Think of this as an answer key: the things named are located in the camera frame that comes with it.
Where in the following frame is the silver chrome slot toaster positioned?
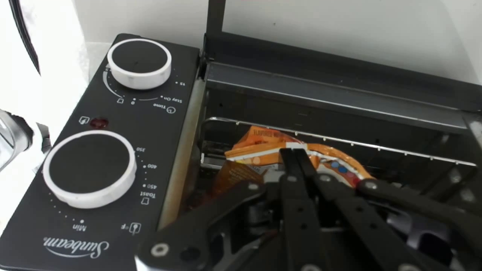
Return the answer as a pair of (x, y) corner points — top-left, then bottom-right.
(0, 109), (51, 173)

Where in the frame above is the white crumpled paper towel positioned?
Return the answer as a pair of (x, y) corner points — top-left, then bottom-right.
(0, 0), (118, 133)

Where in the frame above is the black Sunbeam toaster oven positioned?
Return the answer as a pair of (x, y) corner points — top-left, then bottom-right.
(0, 32), (482, 271)

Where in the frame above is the white-rimmed black timer knob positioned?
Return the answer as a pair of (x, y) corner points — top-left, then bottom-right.
(106, 38), (175, 92)

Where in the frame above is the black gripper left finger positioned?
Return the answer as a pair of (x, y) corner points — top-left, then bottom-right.
(134, 146), (323, 271)

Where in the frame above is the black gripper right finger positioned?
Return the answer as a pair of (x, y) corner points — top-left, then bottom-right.
(300, 158), (482, 271)

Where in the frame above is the metal wire oven rack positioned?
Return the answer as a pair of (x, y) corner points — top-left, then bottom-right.
(201, 116), (479, 202)

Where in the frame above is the white-rimmed black temperature knob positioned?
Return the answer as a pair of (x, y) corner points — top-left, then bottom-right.
(41, 130), (139, 211)

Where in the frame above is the white and orange snack packet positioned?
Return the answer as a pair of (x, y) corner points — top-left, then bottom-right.
(210, 125), (377, 199)

